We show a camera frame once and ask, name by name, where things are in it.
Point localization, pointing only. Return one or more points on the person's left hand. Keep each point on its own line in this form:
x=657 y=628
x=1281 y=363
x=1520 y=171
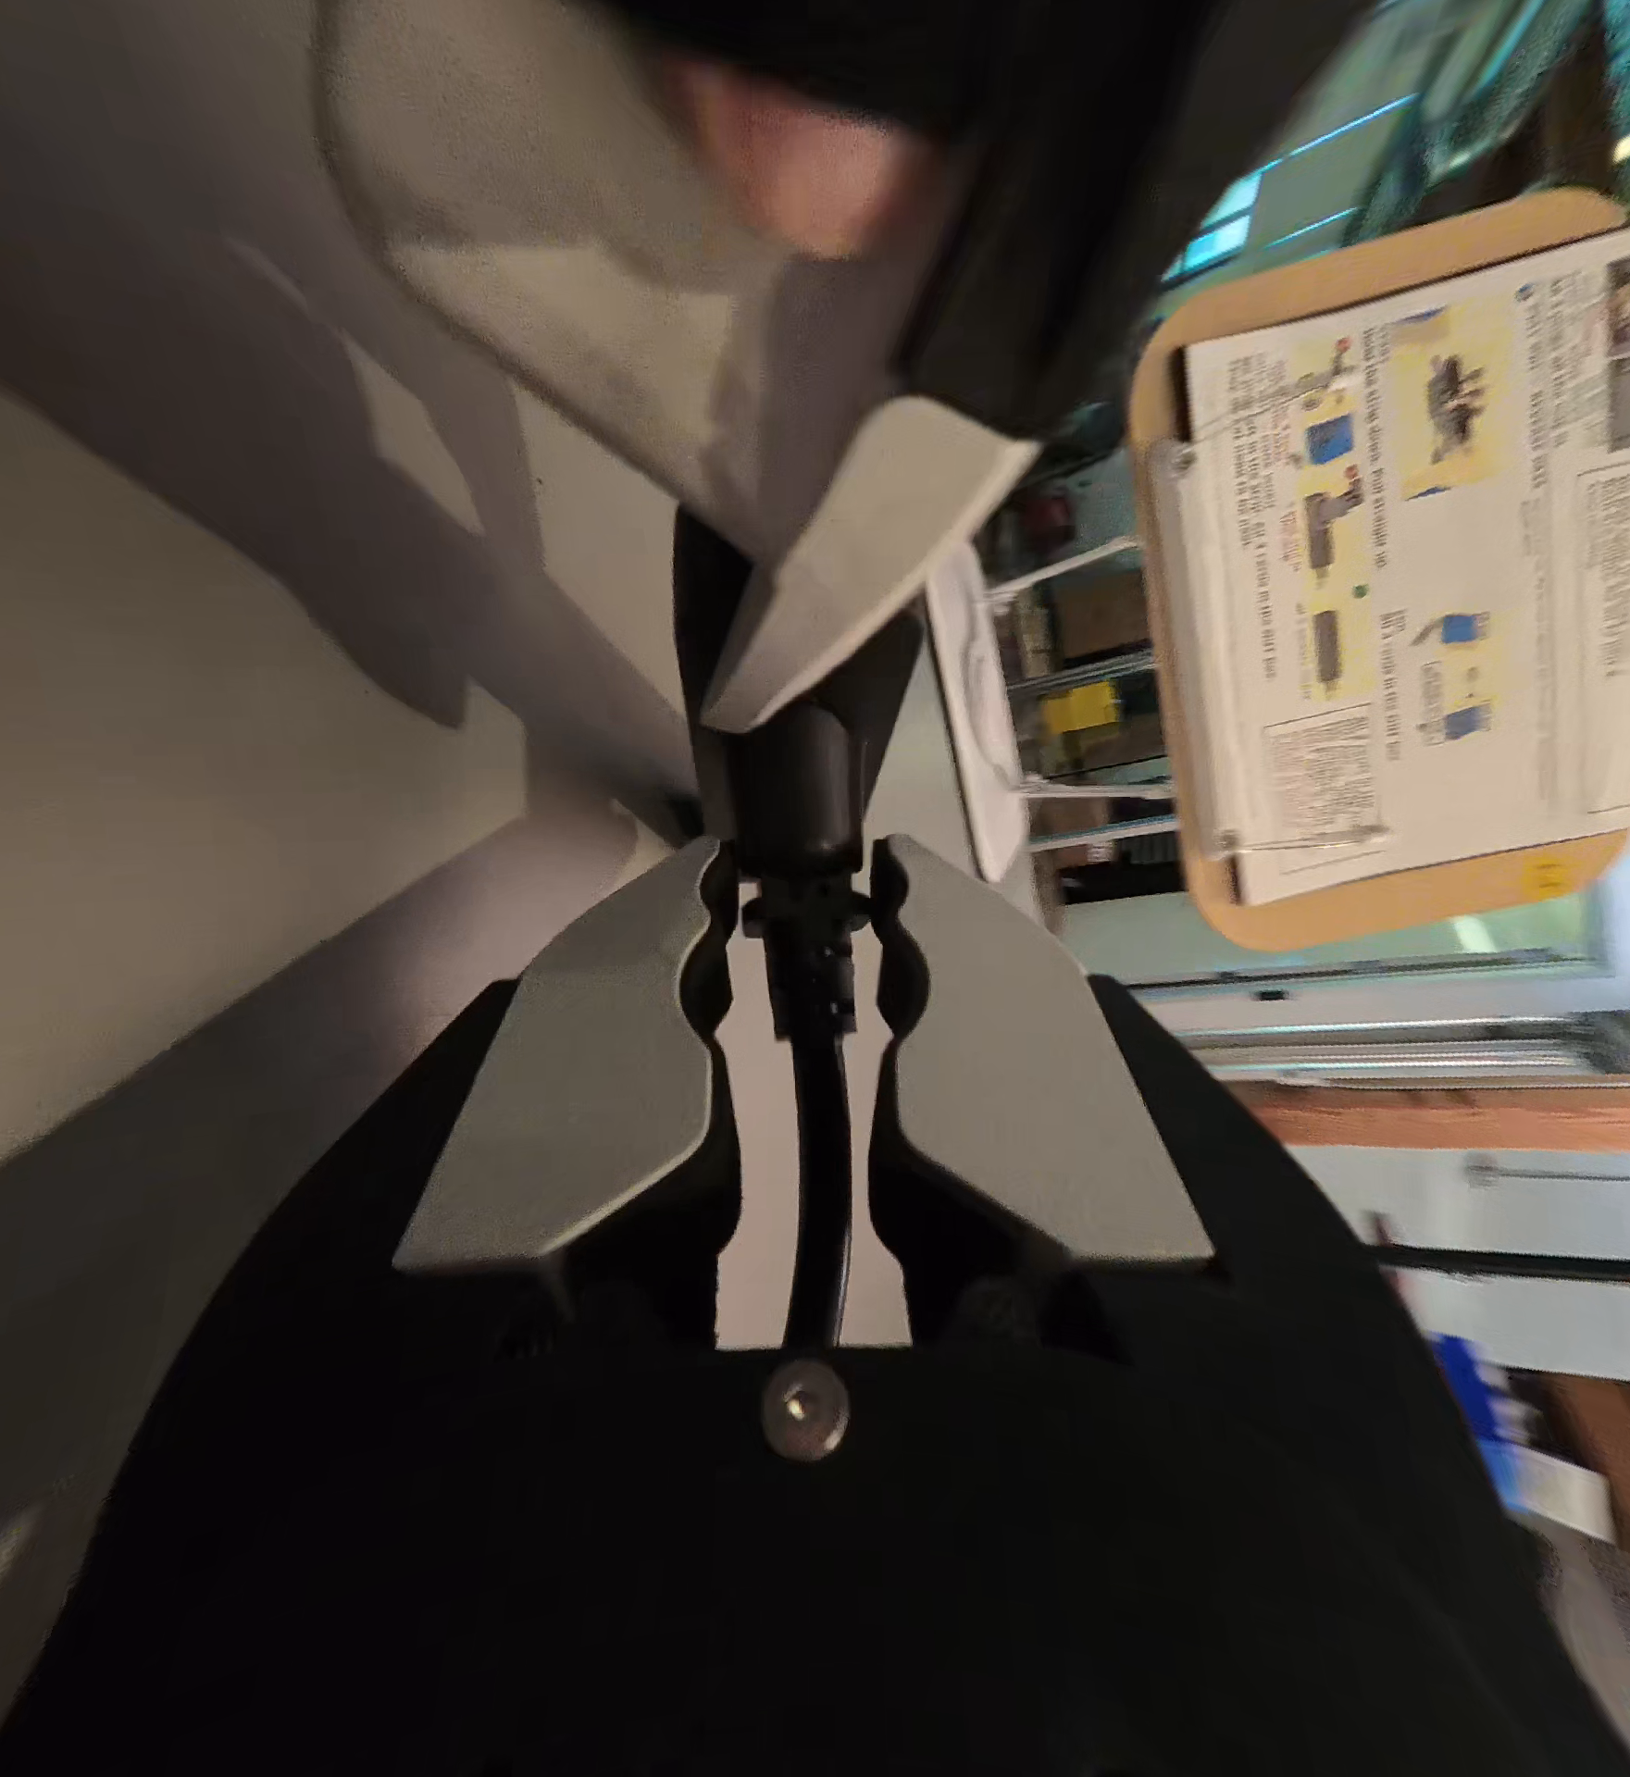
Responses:
x=801 y=175

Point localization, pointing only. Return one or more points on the wooden instruction board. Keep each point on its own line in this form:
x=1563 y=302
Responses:
x=1453 y=556

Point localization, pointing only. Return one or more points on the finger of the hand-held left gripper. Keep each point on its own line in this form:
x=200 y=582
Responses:
x=883 y=542
x=551 y=251

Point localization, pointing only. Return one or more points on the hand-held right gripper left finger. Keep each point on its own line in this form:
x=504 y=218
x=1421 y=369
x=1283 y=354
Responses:
x=579 y=1084

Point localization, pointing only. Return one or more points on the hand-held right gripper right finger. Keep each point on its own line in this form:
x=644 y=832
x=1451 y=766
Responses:
x=1023 y=1097

